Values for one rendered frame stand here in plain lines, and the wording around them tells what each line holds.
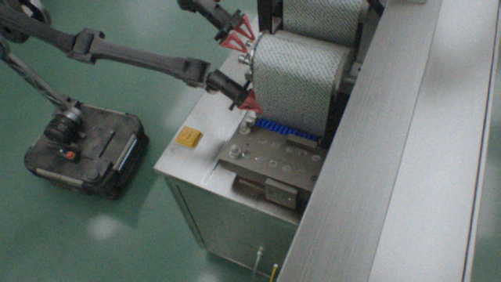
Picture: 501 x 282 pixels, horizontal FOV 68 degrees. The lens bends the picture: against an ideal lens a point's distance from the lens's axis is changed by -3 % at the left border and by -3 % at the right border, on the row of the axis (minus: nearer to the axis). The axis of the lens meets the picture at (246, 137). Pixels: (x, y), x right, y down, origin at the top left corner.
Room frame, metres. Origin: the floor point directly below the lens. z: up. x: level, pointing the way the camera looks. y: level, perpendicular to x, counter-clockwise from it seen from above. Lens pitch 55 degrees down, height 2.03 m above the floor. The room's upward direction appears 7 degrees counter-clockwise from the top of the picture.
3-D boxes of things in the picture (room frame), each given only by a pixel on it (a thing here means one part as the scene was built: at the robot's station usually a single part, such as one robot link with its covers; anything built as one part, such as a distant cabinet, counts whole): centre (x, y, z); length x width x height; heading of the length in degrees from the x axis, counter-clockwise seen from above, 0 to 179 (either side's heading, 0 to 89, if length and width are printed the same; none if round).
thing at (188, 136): (0.83, 0.21, 0.91); 0.07 x 0.07 x 0.02; 59
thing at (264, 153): (0.61, -0.12, 1.00); 0.40 x 0.16 x 0.06; 59
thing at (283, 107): (0.74, -0.15, 1.10); 0.23 x 0.01 x 0.18; 59
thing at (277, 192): (0.53, -0.09, 0.96); 0.10 x 0.03 x 0.11; 59
